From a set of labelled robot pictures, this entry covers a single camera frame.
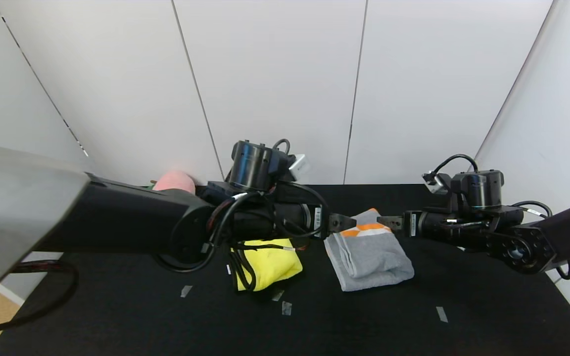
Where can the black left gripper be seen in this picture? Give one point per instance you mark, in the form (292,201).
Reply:
(318,219)

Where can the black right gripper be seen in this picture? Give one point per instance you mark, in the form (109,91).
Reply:
(411,224)

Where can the grey terry towel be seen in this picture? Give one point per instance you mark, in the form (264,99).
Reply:
(374,257)

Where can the yellow microfiber towel black trim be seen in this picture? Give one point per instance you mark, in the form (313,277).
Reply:
(275,262)

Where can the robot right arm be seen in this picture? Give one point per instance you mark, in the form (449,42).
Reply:
(537,237)

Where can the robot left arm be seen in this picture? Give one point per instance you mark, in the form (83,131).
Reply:
(92,217)

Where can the small clear tape piece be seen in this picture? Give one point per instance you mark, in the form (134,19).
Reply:
(278,295)

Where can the pink plush peach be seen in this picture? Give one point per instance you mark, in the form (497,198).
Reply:
(173,180)

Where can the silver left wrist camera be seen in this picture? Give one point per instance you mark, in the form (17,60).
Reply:
(298,165)

